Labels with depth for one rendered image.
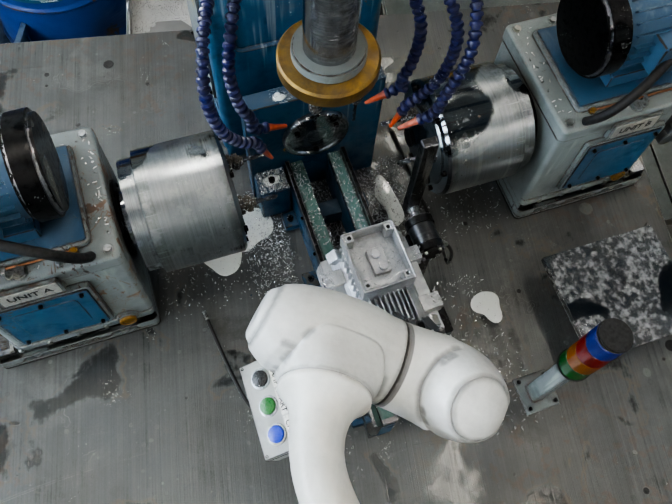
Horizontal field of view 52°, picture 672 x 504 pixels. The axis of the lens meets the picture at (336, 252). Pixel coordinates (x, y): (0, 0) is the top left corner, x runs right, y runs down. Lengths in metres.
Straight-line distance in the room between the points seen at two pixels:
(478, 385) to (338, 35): 0.61
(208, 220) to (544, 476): 0.86
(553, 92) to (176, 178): 0.76
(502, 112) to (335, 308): 0.78
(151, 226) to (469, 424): 0.75
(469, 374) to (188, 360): 0.90
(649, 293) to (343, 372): 1.02
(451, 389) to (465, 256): 0.93
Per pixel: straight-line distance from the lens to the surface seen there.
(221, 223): 1.29
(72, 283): 1.31
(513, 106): 1.43
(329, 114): 1.44
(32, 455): 1.57
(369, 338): 0.72
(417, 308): 1.26
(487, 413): 0.74
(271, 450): 1.21
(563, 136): 1.43
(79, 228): 1.26
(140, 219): 1.29
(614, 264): 1.60
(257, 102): 1.38
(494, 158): 1.42
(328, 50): 1.13
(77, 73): 1.95
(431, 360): 0.75
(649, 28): 1.41
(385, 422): 1.36
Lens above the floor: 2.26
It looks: 66 degrees down
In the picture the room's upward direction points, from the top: 6 degrees clockwise
